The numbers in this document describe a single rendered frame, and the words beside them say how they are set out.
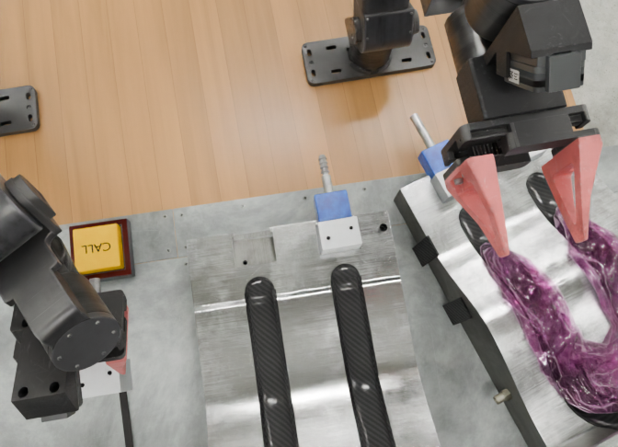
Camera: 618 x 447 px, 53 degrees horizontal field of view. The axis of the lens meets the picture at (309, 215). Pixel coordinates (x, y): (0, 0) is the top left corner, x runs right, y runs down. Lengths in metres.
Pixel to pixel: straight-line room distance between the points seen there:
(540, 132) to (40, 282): 0.40
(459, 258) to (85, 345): 0.50
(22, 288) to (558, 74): 0.42
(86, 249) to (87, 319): 0.37
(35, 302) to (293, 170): 0.49
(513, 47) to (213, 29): 0.63
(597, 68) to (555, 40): 1.66
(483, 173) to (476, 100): 0.06
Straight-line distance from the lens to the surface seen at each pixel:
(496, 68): 0.51
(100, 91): 1.00
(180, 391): 0.87
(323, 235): 0.76
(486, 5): 0.49
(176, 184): 0.92
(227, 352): 0.78
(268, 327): 0.78
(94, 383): 0.72
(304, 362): 0.78
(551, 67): 0.44
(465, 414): 0.89
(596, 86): 2.08
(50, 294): 0.52
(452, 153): 0.52
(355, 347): 0.79
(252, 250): 0.81
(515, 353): 0.82
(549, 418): 0.85
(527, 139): 0.49
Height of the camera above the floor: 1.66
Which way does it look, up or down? 75 degrees down
